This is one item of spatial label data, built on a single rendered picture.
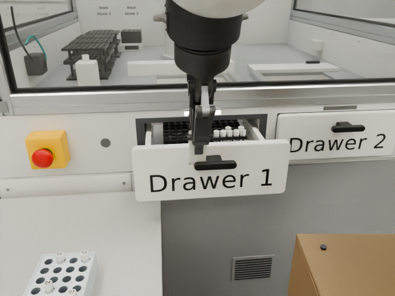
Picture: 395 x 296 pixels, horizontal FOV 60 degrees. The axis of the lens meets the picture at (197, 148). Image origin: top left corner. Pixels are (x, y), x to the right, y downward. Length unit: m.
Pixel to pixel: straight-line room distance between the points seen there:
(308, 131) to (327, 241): 0.36
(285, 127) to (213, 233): 0.34
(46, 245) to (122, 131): 0.27
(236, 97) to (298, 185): 0.29
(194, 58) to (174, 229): 0.56
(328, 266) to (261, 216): 0.46
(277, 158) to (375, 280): 0.28
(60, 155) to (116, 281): 0.30
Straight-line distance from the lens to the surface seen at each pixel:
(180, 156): 0.61
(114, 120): 0.75
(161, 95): 0.73
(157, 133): 0.91
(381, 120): 0.89
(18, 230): 0.76
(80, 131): 0.78
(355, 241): 0.53
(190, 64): 0.44
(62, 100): 0.76
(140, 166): 0.62
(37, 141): 0.76
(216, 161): 0.59
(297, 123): 0.79
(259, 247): 0.98
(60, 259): 0.60
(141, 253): 0.64
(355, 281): 0.47
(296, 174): 0.88
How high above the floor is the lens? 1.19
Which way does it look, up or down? 25 degrees down
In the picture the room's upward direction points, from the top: straight up
